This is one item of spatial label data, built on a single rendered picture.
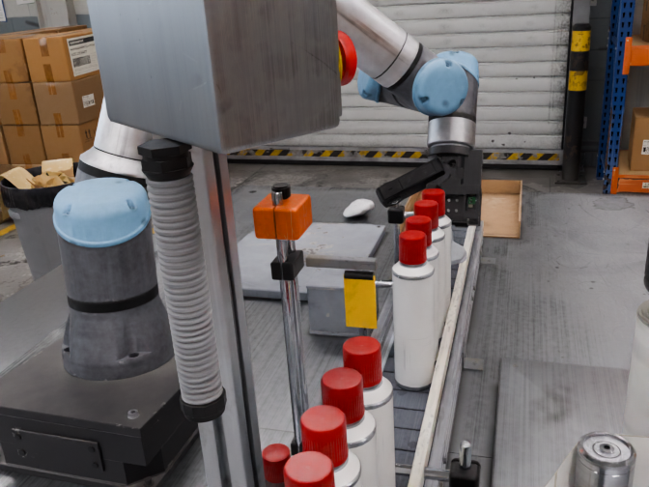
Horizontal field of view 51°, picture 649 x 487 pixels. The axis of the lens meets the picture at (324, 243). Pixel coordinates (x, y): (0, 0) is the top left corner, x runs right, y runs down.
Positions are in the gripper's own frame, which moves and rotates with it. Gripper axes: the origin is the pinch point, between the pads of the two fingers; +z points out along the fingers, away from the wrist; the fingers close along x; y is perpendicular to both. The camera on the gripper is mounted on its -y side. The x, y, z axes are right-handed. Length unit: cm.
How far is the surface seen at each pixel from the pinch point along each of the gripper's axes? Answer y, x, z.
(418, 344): 1.7, -20.8, 10.4
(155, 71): -10, -69, -6
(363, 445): 2, -52, 18
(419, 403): 2.2, -19.7, 17.6
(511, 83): 4, 354, -165
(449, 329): 4.5, -10.3, 8.2
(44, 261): -188, 148, -9
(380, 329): -3.1, -20.9, 8.9
